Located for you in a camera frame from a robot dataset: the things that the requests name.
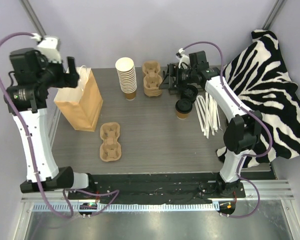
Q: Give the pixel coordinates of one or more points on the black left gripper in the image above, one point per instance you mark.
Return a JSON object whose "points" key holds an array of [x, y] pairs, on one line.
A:
{"points": [[71, 75]]}

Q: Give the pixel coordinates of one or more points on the white cable duct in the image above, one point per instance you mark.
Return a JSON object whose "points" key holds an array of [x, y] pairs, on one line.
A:
{"points": [[114, 208]]}

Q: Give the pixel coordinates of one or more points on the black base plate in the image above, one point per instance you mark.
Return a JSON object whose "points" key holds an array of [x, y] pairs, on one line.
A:
{"points": [[200, 177]]}

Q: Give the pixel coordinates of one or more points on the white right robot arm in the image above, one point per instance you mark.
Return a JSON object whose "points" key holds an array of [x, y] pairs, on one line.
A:
{"points": [[244, 127]]}

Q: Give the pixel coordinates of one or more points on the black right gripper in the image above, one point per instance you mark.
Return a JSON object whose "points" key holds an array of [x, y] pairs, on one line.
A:
{"points": [[172, 77]]}

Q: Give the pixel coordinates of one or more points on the brown pulp cup carrier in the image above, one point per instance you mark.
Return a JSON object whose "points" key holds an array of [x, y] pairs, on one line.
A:
{"points": [[110, 149]]}

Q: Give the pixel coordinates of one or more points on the stack of white paper cups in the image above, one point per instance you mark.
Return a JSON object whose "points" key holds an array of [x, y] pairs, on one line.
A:
{"points": [[127, 77]]}

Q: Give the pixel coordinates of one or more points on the black plastic cup lid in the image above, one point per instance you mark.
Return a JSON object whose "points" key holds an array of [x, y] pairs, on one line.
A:
{"points": [[184, 105]]}

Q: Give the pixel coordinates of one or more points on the brown paper bag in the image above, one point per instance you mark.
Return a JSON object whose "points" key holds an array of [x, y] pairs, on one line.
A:
{"points": [[81, 106]]}

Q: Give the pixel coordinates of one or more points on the white wrapped straws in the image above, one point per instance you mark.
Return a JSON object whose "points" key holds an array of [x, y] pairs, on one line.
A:
{"points": [[208, 114]]}

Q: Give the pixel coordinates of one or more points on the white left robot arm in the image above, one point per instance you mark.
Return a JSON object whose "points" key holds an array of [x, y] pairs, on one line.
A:
{"points": [[35, 73]]}

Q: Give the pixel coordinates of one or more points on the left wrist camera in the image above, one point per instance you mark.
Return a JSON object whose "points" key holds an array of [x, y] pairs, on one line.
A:
{"points": [[49, 47]]}

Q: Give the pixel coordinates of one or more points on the stack of pulp cup carriers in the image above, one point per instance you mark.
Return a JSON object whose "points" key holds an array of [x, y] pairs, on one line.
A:
{"points": [[151, 78]]}

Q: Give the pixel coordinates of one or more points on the olive green cloth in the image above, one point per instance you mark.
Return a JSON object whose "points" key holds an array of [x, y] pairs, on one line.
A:
{"points": [[197, 78]]}

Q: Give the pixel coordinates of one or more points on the zebra print blanket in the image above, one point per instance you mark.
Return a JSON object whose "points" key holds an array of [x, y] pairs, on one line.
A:
{"points": [[260, 79]]}

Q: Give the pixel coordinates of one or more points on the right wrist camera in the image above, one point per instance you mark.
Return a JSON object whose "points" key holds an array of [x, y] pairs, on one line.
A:
{"points": [[184, 60]]}

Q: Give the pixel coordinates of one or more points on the stack of black lids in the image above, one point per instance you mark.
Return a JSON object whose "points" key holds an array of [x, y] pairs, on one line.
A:
{"points": [[189, 92]]}

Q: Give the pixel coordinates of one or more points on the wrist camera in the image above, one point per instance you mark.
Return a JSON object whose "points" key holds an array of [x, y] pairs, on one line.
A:
{"points": [[184, 60], [49, 47]]}

